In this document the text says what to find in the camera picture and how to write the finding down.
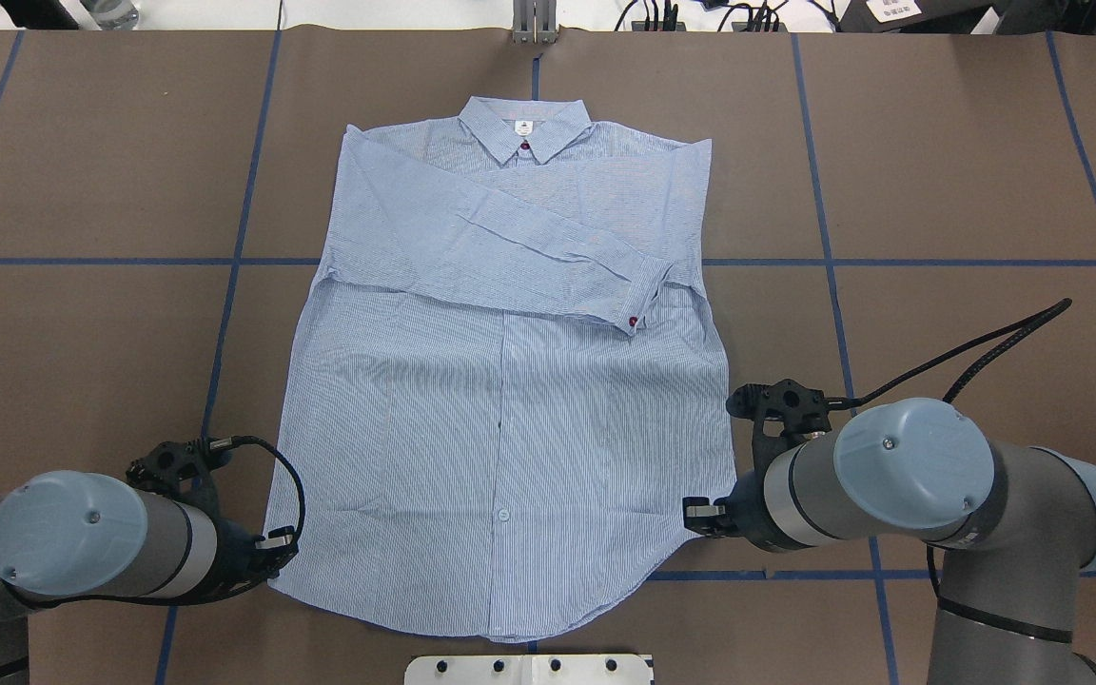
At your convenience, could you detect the black device with label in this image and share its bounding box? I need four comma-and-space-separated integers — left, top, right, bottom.
836, 1, 993, 34

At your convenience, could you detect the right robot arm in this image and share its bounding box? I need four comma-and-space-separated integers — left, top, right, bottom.
682, 387, 1096, 684

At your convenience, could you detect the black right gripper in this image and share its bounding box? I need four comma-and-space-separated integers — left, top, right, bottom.
683, 471, 783, 553

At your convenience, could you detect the black cable bundle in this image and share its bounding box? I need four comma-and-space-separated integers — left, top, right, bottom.
615, 0, 840, 33

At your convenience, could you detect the grey aluminium frame post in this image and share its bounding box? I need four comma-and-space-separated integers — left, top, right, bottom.
512, 0, 559, 45

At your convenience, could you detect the blue striped button shirt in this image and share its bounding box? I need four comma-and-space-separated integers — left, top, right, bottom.
270, 98, 737, 643

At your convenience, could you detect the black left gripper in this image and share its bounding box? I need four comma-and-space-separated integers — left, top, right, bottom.
210, 518, 300, 601

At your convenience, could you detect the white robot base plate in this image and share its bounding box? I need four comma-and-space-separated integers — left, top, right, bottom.
403, 654, 657, 684

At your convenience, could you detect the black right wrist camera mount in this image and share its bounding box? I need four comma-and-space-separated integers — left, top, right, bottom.
724, 379, 833, 455

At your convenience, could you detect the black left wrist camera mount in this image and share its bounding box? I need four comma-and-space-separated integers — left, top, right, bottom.
125, 438, 232, 513

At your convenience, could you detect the clear water bottle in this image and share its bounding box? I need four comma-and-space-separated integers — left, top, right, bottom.
80, 0, 140, 31

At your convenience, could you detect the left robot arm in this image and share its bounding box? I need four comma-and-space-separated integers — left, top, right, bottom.
0, 471, 300, 684

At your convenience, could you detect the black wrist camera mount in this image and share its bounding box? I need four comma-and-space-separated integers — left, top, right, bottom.
125, 438, 232, 513
724, 379, 833, 455

